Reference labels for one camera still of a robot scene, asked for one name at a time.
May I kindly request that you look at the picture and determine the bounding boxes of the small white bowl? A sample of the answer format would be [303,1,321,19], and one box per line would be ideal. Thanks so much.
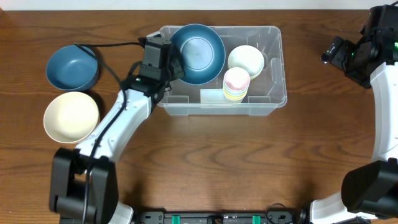
[228,45,265,80]

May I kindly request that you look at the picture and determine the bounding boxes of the light blue plastic cup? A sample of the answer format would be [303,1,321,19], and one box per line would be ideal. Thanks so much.
[223,87,248,95]

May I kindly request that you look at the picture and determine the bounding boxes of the light yellow plastic cup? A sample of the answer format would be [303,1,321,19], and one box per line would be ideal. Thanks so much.
[223,91,246,100]

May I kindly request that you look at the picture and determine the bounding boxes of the left black cable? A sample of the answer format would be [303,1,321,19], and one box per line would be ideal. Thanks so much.
[73,37,147,224]

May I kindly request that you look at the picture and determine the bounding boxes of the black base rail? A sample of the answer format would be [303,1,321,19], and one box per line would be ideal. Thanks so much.
[131,208,309,224]

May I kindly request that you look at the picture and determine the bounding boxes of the dark blue bowl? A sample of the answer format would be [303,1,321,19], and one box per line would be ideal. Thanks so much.
[170,24,226,85]
[46,45,99,91]

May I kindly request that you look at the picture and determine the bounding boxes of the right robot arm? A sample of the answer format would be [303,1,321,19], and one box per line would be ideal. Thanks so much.
[309,35,397,223]

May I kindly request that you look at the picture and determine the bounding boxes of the cream plastic cup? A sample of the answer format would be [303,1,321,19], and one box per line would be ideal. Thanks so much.
[224,97,243,104]

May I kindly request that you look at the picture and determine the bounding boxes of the large cream bowl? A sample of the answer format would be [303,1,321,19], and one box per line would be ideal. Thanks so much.
[43,91,100,144]

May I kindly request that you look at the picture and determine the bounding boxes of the pink plastic cup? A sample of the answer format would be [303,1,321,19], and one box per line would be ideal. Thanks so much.
[223,67,251,91]

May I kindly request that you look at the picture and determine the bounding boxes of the clear plastic storage bin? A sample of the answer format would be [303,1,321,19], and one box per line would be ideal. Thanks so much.
[158,26,287,116]

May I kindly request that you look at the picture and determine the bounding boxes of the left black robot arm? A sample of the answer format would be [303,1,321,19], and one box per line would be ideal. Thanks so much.
[50,58,185,224]

